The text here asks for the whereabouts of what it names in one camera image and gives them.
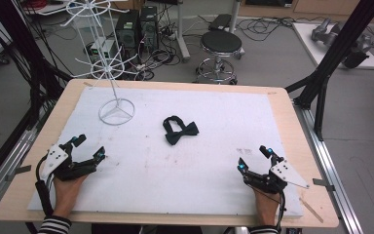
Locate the grey desk leg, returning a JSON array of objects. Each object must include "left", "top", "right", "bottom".
[{"left": 174, "top": 0, "right": 192, "bottom": 63}]

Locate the aluminium rail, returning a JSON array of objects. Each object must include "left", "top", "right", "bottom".
[
  {"left": 292, "top": 99, "right": 365, "bottom": 234},
  {"left": 0, "top": 103, "right": 52, "bottom": 217}
]

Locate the white wire display rack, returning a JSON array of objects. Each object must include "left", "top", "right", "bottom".
[{"left": 38, "top": 0, "right": 141, "bottom": 127}]

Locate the person's striped sleeve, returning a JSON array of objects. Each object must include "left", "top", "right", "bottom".
[
  {"left": 38, "top": 214, "right": 73, "bottom": 234},
  {"left": 248, "top": 224, "right": 280, "bottom": 234}
]

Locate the black computer tower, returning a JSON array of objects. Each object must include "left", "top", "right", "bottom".
[
  {"left": 114, "top": 9, "right": 141, "bottom": 52},
  {"left": 138, "top": 5, "right": 160, "bottom": 52}
]

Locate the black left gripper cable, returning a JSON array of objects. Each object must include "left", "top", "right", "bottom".
[{"left": 34, "top": 155, "right": 56, "bottom": 218}]

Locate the black round stool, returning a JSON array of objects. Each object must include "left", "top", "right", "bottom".
[{"left": 195, "top": 29, "right": 246, "bottom": 86}]

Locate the person's striped right sleeve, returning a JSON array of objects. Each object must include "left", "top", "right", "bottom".
[{"left": 248, "top": 224, "right": 280, "bottom": 234}]

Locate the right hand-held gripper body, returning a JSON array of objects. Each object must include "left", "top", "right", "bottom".
[{"left": 244, "top": 159, "right": 311, "bottom": 195}]

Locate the black frame strut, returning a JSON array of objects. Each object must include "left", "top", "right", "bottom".
[
  {"left": 0, "top": 0, "right": 74, "bottom": 132},
  {"left": 284, "top": 0, "right": 374, "bottom": 142}
]

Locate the black bow tie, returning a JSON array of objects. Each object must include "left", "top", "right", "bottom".
[{"left": 162, "top": 115, "right": 200, "bottom": 146}]

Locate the white floor board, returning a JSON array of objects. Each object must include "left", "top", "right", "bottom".
[{"left": 291, "top": 21, "right": 374, "bottom": 71}]

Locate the thin wooden strip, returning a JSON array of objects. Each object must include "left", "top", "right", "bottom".
[{"left": 298, "top": 196, "right": 324, "bottom": 224}]

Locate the white foam mat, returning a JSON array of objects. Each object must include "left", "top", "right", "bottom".
[{"left": 27, "top": 85, "right": 305, "bottom": 219}]

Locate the wooden table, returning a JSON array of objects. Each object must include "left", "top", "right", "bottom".
[{"left": 0, "top": 78, "right": 340, "bottom": 229}]

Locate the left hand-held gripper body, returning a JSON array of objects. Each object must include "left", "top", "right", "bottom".
[{"left": 40, "top": 143, "right": 97, "bottom": 182}]

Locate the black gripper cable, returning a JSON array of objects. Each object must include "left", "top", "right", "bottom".
[
  {"left": 34, "top": 155, "right": 56, "bottom": 218},
  {"left": 256, "top": 188, "right": 287, "bottom": 230}
]

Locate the tangle of black floor cables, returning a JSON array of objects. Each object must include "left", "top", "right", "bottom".
[{"left": 235, "top": 15, "right": 310, "bottom": 43}]

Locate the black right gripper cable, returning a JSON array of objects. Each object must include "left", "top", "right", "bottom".
[{"left": 256, "top": 188, "right": 287, "bottom": 230}]

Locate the small white device box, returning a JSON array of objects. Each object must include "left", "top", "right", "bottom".
[{"left": 89, "top": 38, "right": 119, "bottom": 64}]

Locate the person's left hand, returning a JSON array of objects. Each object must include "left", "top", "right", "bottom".
[{"left": 52, "top": 175, "right": 89, "bottom": 217}]

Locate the person's right hand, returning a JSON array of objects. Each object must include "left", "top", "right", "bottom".
[{"left": 252, "top": 188, "right": 282, "bottom": 227}]

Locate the black flat floor box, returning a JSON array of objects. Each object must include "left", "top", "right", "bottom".
[{"left": 208, "top": 13, "right": 234, "bottom": 32}]

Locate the person's striped left sleeve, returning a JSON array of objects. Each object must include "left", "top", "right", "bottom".
[{"left": 38, "top": 214, "right": 73, "bottom": 234}]

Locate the grey metal clamp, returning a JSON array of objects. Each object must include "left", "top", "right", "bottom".
[
  {"left": 312, "top": 177, "right": 336, "bottom": 193},
  {"left": 4, "top": 164, "right": 33, "bottom": 182}
]

